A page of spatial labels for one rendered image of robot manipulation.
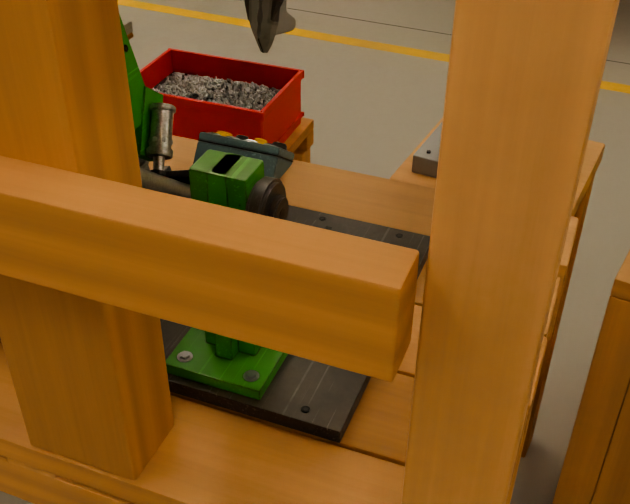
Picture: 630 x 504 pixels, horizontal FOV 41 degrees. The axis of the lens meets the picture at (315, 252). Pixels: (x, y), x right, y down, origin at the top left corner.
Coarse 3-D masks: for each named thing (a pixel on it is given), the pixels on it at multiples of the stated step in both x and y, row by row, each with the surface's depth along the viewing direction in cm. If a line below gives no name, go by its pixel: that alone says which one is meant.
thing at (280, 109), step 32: (160, 64) 177; (192, 64) 179; (224, 64) 177; (256, 64) 174; (192, 96) 172; (224, 96) 168; (256, 96) 170; (288, 96) 168; (192, 128) 164; (224, 128) 161; (256, 128) 158; (288, 128) 171
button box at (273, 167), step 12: (204, 132) 141; (204, 144) 141; (216, 144) 141; (228, 144) 140; (240, 144) 139; (252, 144) 138; (264, 144) 138; (252, 156) 138; (264, 156) 138; (276, 156) 137; (288, 156) 142; (264, 168) 138; (276, 168) 138
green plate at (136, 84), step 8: (128, 40) 116; (128, 48) 116; (128, 56) 116; (128, 64) 116; (136, 64) 118; (128, 72) 116; (136, 72) 118; (128, 80) 116; (136, 80) 118; (136, 88) 118; (136, 96) 118; (136, 104) 118; (136, 112) 118; (136, 120) 118; (136, 128) 118
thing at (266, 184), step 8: (256, 184) 90; (264, 184) 90; (272, 184) 90; (280, 184) 92; (256, 192) 89; (264, 192) 89; (272, 192) 90; (280, 192) 92; (248, 200) 89; (256, 200) 89; (264, 200) 89; (272, 200) 90; (280, 200) 90; (248, 208) 89; (256, 208) 88; (264, 208) 89; (272, 208) 90; (280, 208) 91; (272, 216) 90; (280, 216) 91
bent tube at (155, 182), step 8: (144, 176) 114; (152, 176) 116; (160, 176) 118; (144, 184) 114; (152, 184) 116; (160, 184) 117; (168, 184) 119; (176, 184) 121; (184, 184) 123; (168, 192) 119; (176, 192) 121; (184, 192) 122
